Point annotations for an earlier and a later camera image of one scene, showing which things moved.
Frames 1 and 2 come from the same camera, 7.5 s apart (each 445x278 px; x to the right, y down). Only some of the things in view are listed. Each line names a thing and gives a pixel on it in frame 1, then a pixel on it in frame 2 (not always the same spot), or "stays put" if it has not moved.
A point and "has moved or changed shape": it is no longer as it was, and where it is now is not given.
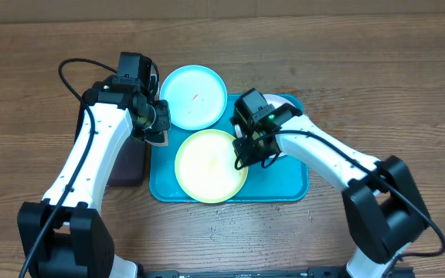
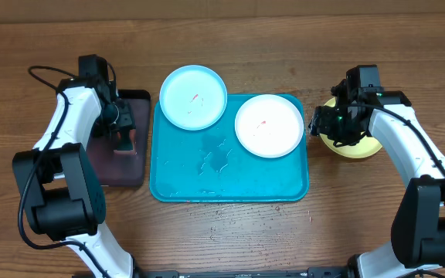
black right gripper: x=245 y=150 -> x=321 y=123
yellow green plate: x=205 y=167 -> x=363 y=148
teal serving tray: x=283 y=179 stays put
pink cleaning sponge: x=164 y=144 has moved or changed shape
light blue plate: x=196 y=95 stays put
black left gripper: x=164 y=121 -> x=128 y=120
